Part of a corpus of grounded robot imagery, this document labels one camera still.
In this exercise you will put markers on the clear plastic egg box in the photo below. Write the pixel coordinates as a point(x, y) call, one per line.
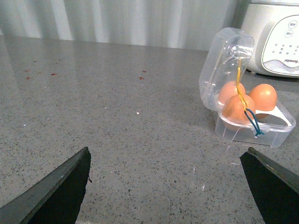
point(228, 46)

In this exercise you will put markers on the blue rubber band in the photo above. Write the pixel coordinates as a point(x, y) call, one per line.
point(254, 121)

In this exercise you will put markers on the brown egg front left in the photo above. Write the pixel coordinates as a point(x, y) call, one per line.
point(234, 111)

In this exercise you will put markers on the white Joyoung cooker appliance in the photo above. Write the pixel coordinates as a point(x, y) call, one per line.
point(274, 25)

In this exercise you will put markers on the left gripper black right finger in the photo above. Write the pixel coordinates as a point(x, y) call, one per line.
point(274, 188)

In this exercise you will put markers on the brown egg back right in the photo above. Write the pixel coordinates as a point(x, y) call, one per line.
point(265, 98)

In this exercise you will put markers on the brown egg back left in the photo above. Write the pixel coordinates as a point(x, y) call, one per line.
point(227, 91)

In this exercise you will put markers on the brown egg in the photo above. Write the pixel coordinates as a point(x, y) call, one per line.
point(265, 98)
point(234, 111)
point(227, 91)

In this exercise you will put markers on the yellow rubber band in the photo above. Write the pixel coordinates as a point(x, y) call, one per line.
point(241, 97)

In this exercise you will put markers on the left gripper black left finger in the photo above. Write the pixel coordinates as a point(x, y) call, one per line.
point(56, 199)

